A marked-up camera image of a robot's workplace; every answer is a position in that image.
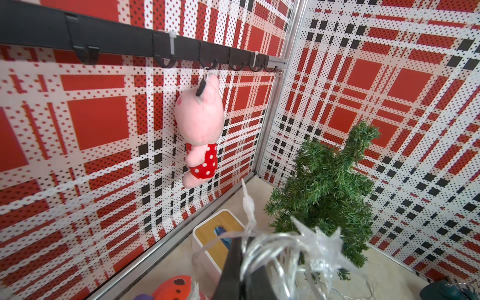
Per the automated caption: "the clear star string light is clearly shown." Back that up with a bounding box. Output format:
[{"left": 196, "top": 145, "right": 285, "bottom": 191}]
[{"left": 189, "top": 179, "right": 376, "bottom": 300}]

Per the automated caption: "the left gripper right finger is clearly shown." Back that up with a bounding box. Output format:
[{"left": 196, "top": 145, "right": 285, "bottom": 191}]
[{"left": 245, "top": 266, "right": 277, "bottom": 300}]

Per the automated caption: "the white wooden tissue box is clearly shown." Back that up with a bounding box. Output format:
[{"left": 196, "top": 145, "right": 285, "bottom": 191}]
[{"left": 192, "top": 209, "right": 245, "bottom": 285}]

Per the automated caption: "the black hook rail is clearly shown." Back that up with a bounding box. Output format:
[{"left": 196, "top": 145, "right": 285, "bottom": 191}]
[{"left": 1, "top": 1, "right": 287, "bottom": 73}]

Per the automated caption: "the pink pig plush toy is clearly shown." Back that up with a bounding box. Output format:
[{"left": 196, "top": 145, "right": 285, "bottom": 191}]
[{"left": 174, "top": 73, "right": 225, "bottom": 189}]

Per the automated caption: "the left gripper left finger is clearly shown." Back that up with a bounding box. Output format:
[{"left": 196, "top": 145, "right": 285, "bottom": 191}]
[{"left": 212, "top": 237, "right": 246, "bottom": 300}]

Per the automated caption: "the red shark plush toy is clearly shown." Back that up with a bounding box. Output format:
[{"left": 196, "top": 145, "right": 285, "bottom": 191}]
[{"left": 134, "top": 275, "right": 208, "bottom": 300}]

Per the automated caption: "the right small christmas tree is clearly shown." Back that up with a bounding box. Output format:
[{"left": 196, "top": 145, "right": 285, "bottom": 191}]
[{"left": 264, "top": 121, "right": 380, "bottom": 268}]

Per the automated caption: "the green alarm clock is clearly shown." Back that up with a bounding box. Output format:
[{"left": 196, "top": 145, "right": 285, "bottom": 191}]
[{"left": 419, "top": 281, "right": 480, "bottom": 300}]

